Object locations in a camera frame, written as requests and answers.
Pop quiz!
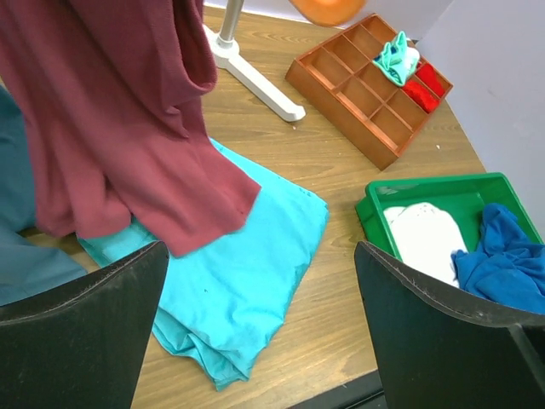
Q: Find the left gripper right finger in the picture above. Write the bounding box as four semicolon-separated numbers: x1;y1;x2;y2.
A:
354;241;544;408

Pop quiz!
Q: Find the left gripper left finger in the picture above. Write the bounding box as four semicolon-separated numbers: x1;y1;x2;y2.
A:
1;241;169;408

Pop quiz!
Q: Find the maroon tank top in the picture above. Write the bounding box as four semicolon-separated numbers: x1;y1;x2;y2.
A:
1;1;260;256

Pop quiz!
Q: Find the orange hanger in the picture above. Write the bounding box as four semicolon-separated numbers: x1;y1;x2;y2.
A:
290;0;367;27

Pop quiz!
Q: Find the blue-grey hanging tank top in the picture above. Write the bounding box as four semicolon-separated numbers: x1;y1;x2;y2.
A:
1;88;87;305

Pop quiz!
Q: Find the royal blue cloth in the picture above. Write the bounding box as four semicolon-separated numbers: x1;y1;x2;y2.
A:
452;204;544;314

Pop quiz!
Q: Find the white cloth in bin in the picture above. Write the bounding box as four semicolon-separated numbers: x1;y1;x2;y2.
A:
383;202;468;288

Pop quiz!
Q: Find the turquoise folded shirt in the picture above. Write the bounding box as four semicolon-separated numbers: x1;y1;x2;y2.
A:
76;137;330;392

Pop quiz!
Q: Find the green plastic bin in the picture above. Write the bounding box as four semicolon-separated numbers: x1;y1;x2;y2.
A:
355;172;542;259

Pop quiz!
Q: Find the red cloth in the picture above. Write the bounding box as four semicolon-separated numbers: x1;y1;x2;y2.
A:
402;62;449;113

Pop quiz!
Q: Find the orange compartment tray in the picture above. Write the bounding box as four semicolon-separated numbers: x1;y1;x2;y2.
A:
285;14;453;170

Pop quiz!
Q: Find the mint green cloth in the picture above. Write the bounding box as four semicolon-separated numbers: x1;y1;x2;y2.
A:
371;31;421;87

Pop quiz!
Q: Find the white clothes rack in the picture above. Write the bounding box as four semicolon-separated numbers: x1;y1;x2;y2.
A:
204;0;306;123

